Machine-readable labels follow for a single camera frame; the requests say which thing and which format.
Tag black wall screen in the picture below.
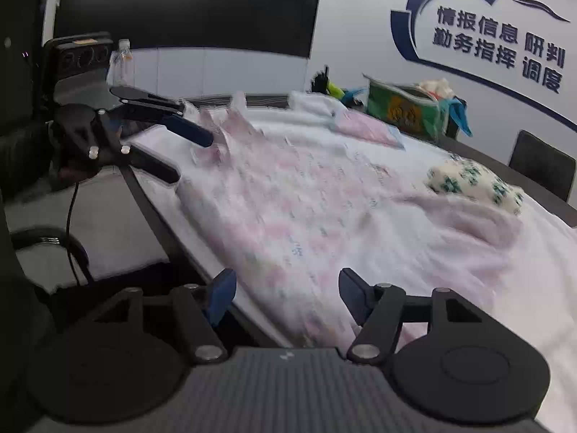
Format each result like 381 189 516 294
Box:
55 0 319 58

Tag black office chair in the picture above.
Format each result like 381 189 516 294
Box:
508 130 576 201

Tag white towel table cover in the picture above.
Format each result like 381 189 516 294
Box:
132 92 576 432

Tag pink folded cloth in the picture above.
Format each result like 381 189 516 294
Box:
330 110 405 150

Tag black cable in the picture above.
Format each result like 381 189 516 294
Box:
8 180 97 286

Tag cream green floral folded cloth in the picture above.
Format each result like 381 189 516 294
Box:
424 153 524 216

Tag pink floral garment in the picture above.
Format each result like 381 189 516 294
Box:
176 106 521 349

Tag clear water bottle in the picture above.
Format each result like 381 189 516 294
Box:
110 39 135 87

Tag black pen holder items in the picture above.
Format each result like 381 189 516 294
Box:
311 66 365 108

